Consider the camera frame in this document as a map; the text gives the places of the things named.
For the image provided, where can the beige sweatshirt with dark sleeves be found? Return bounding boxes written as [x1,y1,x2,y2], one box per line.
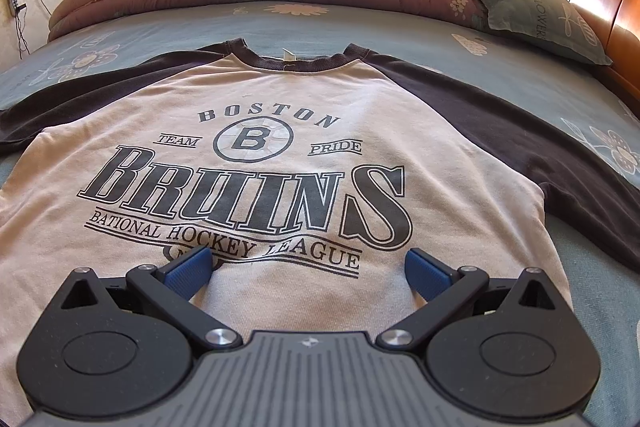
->
[0,38,640,408]

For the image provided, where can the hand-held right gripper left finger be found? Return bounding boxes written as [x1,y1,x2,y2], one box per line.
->
[61,247,241,354]

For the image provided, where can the black wall cables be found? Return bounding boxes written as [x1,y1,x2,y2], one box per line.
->
[0,0,42,58]

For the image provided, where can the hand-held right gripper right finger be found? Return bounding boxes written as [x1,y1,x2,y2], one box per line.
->
[376,249,572,354]

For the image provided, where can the green flower print pillow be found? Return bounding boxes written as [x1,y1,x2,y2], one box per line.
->
[475,0,614,66]

